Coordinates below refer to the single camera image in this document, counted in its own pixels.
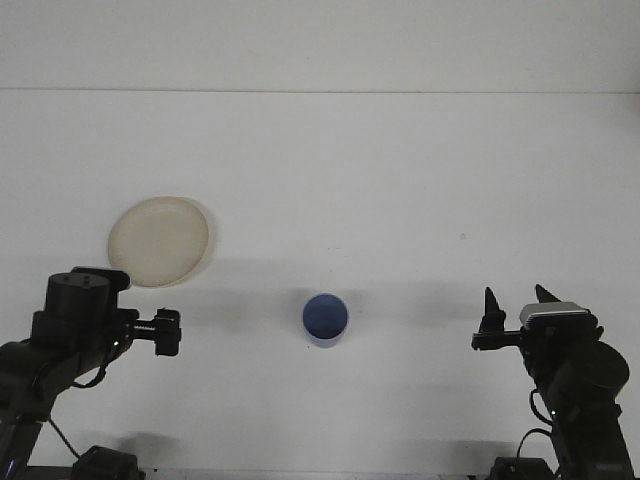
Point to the pale blue cup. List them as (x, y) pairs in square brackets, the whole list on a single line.
[(325, 317)]

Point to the pale round plate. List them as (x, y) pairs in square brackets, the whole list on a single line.
[(160, 240)]

